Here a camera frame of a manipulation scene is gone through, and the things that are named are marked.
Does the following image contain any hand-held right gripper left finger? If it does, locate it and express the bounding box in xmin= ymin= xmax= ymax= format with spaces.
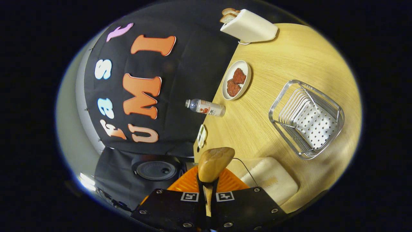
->
xmin=131 ymin=166 xmax=207 ymax=232

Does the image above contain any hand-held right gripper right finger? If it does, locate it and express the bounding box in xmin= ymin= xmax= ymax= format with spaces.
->
xmin=206 ymin=167 xmax=289 ymax=232

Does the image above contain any dark grey rice cooker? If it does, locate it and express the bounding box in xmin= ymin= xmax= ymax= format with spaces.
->
xmin=130 ymin=154 xmax=193 ymax=190

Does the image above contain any white divided grain dish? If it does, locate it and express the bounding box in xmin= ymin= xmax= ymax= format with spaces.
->
xmin=197 ymin=124 xmax=208 ymax=149

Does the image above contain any clear plastic water bottle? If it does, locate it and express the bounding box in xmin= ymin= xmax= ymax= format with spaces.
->
xmin=185 ymin=98 xmax=226 ymax=117

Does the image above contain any brown meat piece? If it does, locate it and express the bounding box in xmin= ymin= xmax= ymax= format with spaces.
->
xmin=232 ymin=67 xmax=247 ymax=85
xmin=226 ymin=79 xmax=242 ymax=98

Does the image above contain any white round plate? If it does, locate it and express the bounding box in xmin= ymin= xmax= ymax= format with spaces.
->
xmin=221 ymin=60 xmax=252 ymax=101

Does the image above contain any black backdrop cloth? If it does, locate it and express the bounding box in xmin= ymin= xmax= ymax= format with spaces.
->
xmin=76 ymin=3 xmax=240 ymax=210

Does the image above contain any white toaster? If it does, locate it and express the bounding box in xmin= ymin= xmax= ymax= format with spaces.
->
xmin=220 ymin=9 xmax=279 ymax=44

